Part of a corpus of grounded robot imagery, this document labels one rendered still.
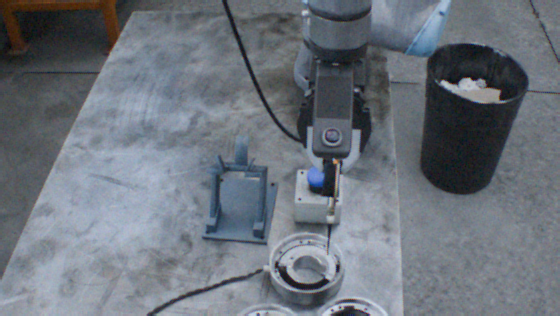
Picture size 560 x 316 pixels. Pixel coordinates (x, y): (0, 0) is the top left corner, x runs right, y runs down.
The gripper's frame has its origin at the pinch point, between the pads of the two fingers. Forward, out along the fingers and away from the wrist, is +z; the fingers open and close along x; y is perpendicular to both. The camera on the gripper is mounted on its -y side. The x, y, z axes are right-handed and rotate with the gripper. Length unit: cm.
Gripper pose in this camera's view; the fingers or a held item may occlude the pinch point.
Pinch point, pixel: (332, 169)
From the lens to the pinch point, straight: 85.7
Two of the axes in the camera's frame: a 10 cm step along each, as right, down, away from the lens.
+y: 1.3, -6.8, 7.2
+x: -9.9, -0.7, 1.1
